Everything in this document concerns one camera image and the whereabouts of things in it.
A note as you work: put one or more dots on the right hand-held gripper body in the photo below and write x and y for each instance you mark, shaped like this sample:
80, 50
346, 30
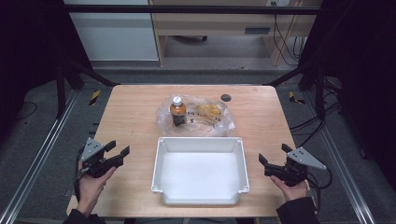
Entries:
291, 172

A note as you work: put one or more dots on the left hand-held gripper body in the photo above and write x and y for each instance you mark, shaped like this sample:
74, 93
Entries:
95, 161

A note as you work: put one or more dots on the white plastic bin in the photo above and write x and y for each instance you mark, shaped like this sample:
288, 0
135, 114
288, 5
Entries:
200, 174

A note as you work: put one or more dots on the orange drink bottle white cap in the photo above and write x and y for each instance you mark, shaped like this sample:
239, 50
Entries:
178, 112

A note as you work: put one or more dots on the clear plastic bag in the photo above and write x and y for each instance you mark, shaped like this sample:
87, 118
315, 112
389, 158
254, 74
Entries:
199, 126

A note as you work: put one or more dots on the yellow snack packet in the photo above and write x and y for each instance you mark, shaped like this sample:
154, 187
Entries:
210, 109

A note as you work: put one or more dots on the person's right hand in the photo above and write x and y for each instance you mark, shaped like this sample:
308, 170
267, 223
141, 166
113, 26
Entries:
292, 192

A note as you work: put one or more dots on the person's left hand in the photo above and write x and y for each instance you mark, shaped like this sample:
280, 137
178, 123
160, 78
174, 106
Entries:
91, 188

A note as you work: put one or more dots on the yellow black tape piece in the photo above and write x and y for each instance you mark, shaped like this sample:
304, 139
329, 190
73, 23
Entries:
293, 97
95, 97

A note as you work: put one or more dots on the black metal stand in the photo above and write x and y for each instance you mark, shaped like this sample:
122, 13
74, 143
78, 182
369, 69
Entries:
60, 93
320, 93

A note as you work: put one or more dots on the black curtain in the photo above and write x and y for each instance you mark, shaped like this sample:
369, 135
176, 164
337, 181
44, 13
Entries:
367, 77
31, 46

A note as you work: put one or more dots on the white cabinet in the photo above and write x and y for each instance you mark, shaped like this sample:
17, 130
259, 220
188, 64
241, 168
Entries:
115, 34

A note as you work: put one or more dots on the light wooden desk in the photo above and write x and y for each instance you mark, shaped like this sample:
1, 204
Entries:
218, 23

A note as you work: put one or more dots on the aluminium floor rail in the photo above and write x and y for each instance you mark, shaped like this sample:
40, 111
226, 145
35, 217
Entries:
40, 155
345, 174

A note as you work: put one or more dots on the black horizontal frame bar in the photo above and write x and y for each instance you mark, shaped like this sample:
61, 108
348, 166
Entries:
186, 9

